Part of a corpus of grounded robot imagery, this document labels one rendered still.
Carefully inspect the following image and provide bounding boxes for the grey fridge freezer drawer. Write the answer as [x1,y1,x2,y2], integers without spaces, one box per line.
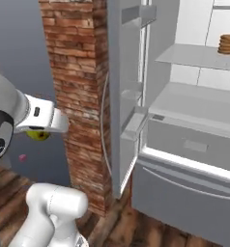
[130,157,230,247]

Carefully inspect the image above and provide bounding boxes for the curved grey fridge door handle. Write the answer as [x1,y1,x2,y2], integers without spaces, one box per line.
[100,71,113,178]

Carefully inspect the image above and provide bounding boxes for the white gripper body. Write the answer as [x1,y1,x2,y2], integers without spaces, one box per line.
[49,108,70,134]

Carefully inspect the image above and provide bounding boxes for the grey fridge door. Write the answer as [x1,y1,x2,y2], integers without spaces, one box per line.
[101,0,158,200]

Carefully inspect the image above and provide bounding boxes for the grey freezer drawer handle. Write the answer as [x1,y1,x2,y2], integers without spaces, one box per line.
[142,166,230,203]

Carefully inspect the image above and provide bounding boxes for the grey open fridge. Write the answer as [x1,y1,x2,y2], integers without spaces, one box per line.
[106,0,230,247]

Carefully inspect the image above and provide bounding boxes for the brown stacked cookies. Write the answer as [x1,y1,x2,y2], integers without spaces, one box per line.
[217,34,230,56]

